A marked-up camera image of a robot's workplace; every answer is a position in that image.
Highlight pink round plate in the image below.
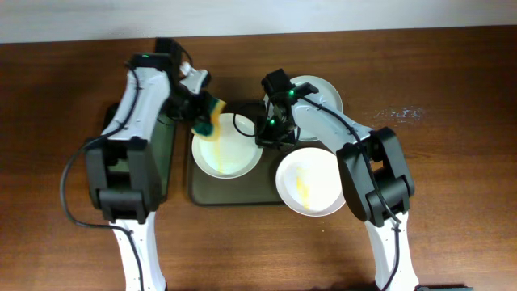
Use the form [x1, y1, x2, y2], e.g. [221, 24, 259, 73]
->
[275, 147, 346, 217]

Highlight grey round plate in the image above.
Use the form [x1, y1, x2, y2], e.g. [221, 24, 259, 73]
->
[267, 75, 343, 141]

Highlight white round plate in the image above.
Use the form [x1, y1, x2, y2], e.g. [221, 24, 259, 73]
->
[191, 113, 263, 179]

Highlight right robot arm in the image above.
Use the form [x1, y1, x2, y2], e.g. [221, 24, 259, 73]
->
[256, 79, 420, 290]

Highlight yellow green sponge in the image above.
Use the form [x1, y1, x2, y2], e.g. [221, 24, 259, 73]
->
[191, 95, 226, 141]

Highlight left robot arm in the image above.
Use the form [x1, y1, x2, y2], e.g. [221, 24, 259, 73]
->
[83, 53, 225, 290]

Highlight dark green water tray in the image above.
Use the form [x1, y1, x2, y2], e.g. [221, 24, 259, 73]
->
[103, 105, 175, 204]

